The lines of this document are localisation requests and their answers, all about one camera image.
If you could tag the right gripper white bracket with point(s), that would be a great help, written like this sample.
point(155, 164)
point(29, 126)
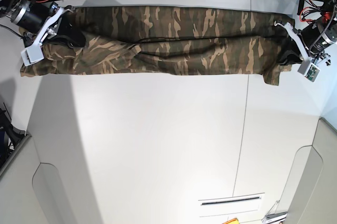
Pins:
point(52, 24)

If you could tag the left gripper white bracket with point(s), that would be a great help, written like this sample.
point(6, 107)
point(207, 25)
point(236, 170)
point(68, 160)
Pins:
point(293, 49)

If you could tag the camouflage T-shirt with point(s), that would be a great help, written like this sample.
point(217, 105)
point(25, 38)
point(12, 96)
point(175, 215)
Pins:
point(168, 39)

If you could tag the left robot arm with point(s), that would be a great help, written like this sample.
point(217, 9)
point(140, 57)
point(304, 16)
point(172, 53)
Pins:
point(320, 32)

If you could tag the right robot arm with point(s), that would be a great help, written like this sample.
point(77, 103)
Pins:
point(18, 13)

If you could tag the grey device at edge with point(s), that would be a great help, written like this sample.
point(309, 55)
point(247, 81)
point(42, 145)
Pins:
point(275, 218)

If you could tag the orange object at edge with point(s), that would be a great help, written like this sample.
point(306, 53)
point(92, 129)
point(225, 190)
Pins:
point(232, 221)

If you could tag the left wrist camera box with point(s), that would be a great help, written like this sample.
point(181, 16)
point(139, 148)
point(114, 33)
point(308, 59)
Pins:
point(309, 70)

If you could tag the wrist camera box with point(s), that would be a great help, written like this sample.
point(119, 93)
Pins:
point(31, 55)
point(309, 70)

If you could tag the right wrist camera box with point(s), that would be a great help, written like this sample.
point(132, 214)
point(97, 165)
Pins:
point(31, 55)

